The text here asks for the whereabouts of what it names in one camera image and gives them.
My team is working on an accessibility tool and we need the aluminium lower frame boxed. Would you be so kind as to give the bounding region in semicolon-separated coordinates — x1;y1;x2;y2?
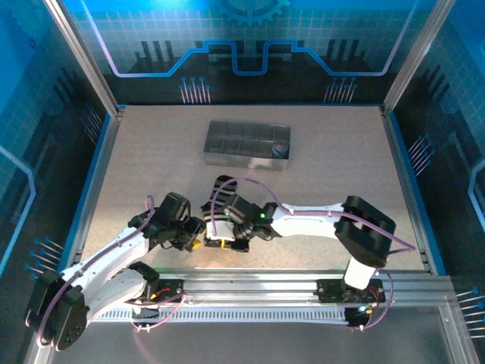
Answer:
22;293;480;364

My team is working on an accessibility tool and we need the grey compartment organizer box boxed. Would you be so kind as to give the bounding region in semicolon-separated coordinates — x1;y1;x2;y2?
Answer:
202;120;292;171

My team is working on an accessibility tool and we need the grey sock with orange stripes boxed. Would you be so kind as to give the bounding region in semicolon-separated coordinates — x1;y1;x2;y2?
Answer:
271;140;290;160

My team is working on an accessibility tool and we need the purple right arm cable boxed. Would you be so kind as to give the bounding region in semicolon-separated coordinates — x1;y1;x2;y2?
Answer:
210;177;418;333

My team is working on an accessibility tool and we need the aluminium table side rail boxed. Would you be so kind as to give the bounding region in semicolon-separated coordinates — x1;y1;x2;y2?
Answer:
380;105;435;272
74;105;127;266

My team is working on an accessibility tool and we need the slotted grey cable duct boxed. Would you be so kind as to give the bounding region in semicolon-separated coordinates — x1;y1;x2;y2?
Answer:
90;306;350;325

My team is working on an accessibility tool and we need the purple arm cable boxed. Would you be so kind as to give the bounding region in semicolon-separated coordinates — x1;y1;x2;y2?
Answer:
24;194;190;348
210;177;418;333

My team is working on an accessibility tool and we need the aluminium corner post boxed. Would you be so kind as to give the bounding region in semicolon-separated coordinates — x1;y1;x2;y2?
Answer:
43;0;124;117
382;0;458;111

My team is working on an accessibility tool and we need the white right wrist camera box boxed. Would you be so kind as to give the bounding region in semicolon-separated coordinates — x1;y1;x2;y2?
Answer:
204;219;237;244

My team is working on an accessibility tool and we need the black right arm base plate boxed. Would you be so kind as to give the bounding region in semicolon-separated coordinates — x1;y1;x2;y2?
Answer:
317;278;387;305

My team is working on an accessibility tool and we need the long aluminium base rail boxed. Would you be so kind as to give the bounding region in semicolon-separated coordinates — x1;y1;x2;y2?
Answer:
71;266;455;301

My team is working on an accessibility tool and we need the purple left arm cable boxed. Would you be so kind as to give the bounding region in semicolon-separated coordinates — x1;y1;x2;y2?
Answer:
24;194;190;348

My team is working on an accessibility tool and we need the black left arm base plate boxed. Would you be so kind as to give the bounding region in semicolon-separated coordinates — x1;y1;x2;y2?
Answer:
124;278;191;305

